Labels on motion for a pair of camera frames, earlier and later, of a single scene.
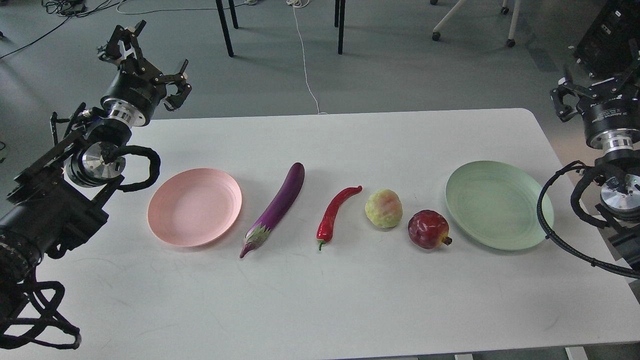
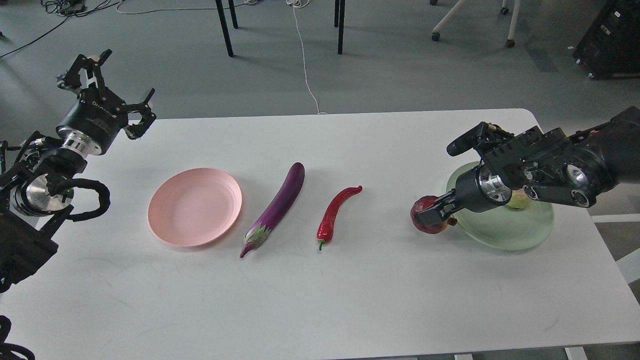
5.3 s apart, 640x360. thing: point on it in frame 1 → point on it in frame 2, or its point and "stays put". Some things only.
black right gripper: x=611 y=123 → x=468 y=195
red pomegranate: x=429 y=229 → x=421 y=203
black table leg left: x=224 y=23 stays put
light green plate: x=494 y=204 stays put
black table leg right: x=339 y=14 stays put
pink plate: x=194 y=208 stays put
